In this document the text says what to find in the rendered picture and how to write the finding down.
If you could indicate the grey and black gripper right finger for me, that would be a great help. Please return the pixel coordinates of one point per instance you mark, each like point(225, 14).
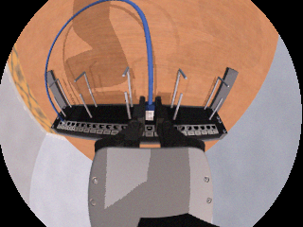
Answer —
point(168, 135)

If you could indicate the white cable plug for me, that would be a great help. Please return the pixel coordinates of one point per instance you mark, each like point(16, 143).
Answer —
point(149, 111)

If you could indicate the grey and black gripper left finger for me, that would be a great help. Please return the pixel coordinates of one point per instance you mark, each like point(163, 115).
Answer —
point(129, 136)

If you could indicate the blue patch cord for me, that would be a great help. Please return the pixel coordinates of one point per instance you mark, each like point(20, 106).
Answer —
point(148, 44)

